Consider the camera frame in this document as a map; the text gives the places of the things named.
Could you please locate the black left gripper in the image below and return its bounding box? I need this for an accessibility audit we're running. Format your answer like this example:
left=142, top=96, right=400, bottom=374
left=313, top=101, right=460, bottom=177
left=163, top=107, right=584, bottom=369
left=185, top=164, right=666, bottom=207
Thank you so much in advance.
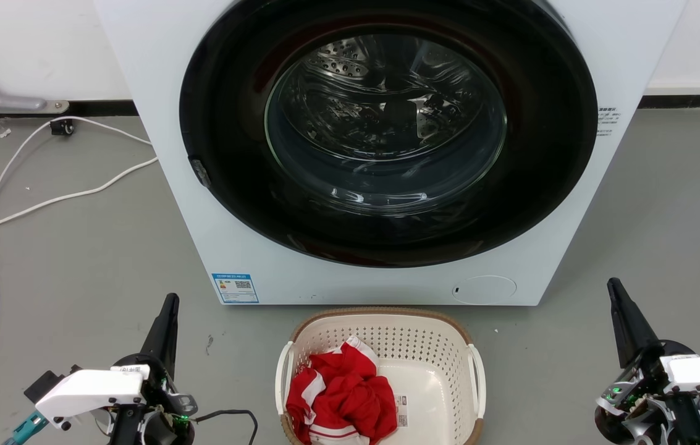
left=109, top=293, right=198, bottom=445

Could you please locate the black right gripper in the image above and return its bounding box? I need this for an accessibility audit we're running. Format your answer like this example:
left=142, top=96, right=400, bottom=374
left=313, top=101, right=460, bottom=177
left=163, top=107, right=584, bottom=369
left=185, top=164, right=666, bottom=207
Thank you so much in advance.
left=594, top=278, right=700, bottom=445

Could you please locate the white perforated laundry basket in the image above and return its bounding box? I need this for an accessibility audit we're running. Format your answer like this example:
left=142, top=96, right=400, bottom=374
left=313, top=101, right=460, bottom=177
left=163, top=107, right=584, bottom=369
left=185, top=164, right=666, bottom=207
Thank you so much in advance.
left=274, top=307, right=486, bottom=445

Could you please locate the blue energy label sticker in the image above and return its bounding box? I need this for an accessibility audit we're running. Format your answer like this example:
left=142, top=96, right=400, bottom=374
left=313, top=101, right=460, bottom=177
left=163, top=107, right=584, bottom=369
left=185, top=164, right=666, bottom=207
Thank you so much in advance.
left=212, top=273, right=259, bottom=304

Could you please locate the round white filter cover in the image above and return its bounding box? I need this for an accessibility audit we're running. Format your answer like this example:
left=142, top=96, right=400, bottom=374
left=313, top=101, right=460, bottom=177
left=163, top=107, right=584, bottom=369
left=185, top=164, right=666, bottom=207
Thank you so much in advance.
left=452, top=275, right=517, bottom=305

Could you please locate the black round washer door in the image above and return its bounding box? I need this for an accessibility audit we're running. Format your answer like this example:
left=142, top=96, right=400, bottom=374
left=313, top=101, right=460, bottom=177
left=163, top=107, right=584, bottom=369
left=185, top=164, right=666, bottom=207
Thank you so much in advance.
left=179, top=0, right=599, bottom=268

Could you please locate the red and white garment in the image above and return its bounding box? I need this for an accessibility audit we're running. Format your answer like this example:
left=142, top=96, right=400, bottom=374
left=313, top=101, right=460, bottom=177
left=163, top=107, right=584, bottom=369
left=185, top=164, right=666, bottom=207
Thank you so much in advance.
left=286, top=337, right=398, bottom=445

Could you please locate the white front-load washing machine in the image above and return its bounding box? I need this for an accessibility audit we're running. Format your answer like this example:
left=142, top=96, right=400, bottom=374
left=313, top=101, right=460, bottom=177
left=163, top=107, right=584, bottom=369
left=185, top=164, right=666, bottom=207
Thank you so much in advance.
left=93, top=0, right=687, bottom=307

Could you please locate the steel washer drum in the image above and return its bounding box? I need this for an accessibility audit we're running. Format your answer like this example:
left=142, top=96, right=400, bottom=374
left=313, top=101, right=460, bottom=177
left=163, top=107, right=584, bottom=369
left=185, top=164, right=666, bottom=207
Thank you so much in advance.
left=265, top=34, right=508, bottom=218

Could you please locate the teal cable connector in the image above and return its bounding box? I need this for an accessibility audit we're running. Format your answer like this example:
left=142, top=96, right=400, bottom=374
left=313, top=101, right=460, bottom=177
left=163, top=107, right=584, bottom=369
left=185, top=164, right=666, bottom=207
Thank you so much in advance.
left=2, top=413, right=49, bottom=445

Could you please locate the thick white power cord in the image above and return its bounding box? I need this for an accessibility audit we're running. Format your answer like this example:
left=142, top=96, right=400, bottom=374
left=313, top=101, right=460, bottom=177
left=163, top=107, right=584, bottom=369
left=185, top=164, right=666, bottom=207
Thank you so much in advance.
left=0, top=156, right=159, bottom=239

